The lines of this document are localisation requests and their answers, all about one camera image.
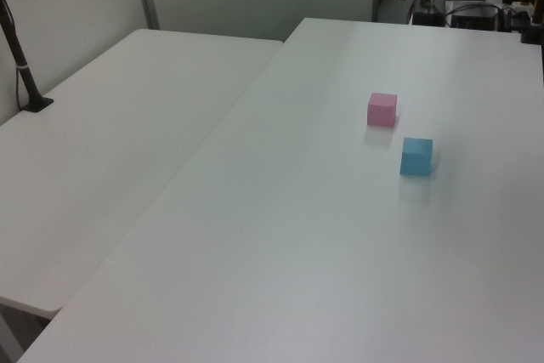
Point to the blue cube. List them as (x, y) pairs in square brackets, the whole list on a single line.
[(414, 161)]

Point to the pink cube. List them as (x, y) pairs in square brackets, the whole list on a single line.
[(380, 112)]

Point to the white side table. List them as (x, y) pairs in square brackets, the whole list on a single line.
[(106, 146)]

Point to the small black box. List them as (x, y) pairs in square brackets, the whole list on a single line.
[(427, 18)]

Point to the black electronics box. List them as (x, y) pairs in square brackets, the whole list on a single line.
[(472, 22)]

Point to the black camera pole with base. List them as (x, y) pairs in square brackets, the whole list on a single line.
[(21, 69)]

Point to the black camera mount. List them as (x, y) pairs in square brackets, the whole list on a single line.
[(536, 33)]

